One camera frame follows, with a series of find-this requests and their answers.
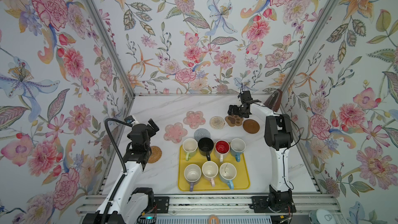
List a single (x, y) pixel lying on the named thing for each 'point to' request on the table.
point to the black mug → (205, 145)
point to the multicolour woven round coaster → (216, 122)
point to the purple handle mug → (192, 173)
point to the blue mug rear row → (238, 145)
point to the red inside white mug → (222, 149)
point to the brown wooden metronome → (273, 101)
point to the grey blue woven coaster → (200, 133)
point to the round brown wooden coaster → (251, 126)
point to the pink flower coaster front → (174, 132)
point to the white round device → (321, 216)
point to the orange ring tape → (213, 216)
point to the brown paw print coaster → (233, 120)
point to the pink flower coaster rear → (194, 119)
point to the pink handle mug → (210, 169)
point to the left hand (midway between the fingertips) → (148, 122)
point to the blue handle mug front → (227, 171)
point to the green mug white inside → (189, 145)
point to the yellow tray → (241, 181)
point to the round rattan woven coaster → (156, 153)
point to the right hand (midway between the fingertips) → (234, 112)
